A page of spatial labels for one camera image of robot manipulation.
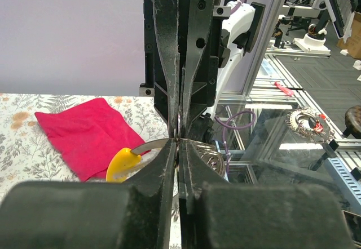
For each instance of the pink cloth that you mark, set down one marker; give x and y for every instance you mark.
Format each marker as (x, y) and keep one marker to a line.
(88, 136)

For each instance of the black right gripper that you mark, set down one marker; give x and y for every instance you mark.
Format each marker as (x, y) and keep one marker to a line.
(182, 45)

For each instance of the spare keyring bundle outside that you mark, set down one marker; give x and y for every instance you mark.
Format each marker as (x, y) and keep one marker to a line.
(310, 124)

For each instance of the floral tablecloth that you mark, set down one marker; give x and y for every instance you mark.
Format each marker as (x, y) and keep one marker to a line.
(26, 153)

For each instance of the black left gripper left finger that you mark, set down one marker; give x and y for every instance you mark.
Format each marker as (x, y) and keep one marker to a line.
(55, 214)

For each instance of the large keyring with yellow grip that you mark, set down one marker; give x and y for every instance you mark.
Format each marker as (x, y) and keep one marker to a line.
(128, 161)

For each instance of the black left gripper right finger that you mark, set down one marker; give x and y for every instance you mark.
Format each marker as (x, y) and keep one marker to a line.
(217, 214)

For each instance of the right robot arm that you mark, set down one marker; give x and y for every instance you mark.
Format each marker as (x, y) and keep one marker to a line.
(239, 33)

